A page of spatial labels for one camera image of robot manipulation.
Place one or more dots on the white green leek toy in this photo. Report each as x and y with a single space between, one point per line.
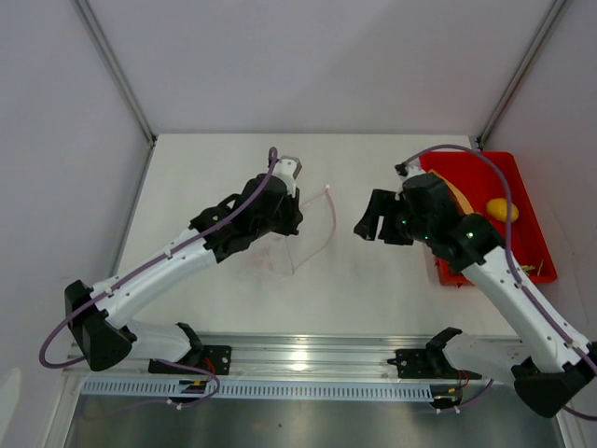
533 270

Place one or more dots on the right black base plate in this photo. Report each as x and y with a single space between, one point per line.
422 363

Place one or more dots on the aluminium frame post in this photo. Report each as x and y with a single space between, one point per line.
538 43
112 65

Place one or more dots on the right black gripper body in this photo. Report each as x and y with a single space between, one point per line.
418 229

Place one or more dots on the red plastic bin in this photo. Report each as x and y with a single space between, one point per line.
479 183

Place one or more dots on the right aluminium frame post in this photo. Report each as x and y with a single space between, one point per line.
538 43

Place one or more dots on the white slotted cable duct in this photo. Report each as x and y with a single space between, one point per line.
245 389

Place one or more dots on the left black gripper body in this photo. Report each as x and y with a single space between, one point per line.
284 221

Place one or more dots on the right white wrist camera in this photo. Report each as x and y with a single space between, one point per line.
406 171

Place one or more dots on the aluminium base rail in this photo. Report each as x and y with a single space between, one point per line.
322 358

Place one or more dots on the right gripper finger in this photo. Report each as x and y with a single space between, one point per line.
366 228
390 231

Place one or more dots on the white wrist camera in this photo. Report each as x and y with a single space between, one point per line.
406 171
287 169

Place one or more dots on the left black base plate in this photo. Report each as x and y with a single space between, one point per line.
213 358

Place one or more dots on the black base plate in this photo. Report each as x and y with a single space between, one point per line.
213 358
422 363

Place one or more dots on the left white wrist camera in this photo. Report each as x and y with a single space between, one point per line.
287 169

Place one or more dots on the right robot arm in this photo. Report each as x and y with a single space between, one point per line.
476 249

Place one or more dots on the left aluminium frame post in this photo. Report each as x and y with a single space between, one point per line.
112 65

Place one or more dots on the yellow potato toy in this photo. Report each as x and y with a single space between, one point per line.
502 210

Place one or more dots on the papaya slice toy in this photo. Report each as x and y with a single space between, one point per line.
463 203

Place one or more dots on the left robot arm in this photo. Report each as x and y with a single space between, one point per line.
104 324

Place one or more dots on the clear zip top bag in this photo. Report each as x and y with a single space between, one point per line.
275 256

